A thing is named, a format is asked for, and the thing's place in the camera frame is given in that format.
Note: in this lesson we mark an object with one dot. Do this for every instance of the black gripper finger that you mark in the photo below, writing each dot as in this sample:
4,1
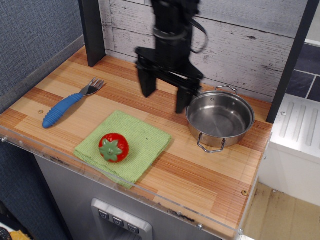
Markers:
184,97
147,81

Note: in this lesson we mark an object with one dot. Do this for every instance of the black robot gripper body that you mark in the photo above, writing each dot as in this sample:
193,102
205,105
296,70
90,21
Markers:
170,59

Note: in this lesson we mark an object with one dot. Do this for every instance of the stainless steel pot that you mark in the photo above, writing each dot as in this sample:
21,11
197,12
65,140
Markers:
219,118

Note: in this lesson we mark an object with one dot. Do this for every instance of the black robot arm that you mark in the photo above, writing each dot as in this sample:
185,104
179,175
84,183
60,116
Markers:
174,16

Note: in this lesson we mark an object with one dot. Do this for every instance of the green folded cloth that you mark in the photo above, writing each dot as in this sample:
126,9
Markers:
146,144

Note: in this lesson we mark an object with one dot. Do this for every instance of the red toy strawberry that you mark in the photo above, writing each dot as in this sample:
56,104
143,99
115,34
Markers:
114,147

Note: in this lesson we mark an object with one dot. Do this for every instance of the clear acrylic front guard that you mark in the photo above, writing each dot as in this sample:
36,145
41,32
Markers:
220,230

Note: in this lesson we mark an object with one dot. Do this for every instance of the clear acrylic guard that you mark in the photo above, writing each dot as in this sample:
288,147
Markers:
220,230
14,91

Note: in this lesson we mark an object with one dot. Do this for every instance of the white toy sink unit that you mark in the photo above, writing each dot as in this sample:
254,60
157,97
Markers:
292,159

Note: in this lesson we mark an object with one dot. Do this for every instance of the grey toy fridge cabinet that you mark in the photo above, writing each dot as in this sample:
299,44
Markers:
74,188

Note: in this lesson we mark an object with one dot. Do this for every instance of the clear acrylic left guard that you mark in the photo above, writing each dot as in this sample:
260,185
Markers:
14,91

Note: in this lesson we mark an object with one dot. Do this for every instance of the silver dispenser button panel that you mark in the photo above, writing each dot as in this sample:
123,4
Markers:
116,224

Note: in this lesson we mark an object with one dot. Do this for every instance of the yellow object bottom left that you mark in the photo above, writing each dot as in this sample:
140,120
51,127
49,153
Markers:
18,235

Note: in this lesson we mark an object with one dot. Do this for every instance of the blue handled metal fork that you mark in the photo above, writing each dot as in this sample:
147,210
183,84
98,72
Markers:
57,112

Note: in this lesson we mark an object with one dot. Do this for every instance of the left black vertical post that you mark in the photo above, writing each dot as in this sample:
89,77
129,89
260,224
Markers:
92,30

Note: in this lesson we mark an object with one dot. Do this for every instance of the black vertical post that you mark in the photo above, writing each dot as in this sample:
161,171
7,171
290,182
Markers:
299,41
92,30

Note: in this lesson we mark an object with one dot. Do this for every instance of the right black vertical post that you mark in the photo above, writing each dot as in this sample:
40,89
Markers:
299,41

